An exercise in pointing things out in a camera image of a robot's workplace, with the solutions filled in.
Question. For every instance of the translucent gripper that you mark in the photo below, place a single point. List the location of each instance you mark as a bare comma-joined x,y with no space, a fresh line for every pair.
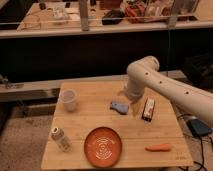
136,107

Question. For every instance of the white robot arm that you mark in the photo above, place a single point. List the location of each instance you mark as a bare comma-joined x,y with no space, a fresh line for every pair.
144,73

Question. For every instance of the black rectangular box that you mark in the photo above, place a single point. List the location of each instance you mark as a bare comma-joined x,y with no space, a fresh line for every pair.
148,110

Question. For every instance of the blue toy fish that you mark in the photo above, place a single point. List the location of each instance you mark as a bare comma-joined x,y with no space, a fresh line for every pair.
119,107

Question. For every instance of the orange carrot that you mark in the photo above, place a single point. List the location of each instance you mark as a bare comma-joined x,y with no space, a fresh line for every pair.
159,148

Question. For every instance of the orange round plate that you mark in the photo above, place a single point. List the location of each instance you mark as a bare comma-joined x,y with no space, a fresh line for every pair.
103,147

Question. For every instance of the black power adapter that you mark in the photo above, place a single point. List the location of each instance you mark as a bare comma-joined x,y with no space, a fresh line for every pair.
198,128

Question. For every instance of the white plastic cup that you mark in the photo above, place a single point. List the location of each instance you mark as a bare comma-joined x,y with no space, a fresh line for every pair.
68,100

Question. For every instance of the white spice bottle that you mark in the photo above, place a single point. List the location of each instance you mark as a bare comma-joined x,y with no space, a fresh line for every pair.
63,142

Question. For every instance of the black bag on bench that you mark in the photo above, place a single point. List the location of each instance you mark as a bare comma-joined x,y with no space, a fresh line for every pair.
112,17

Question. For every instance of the orange tool on bench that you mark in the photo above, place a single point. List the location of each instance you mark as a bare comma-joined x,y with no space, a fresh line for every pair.
135,12

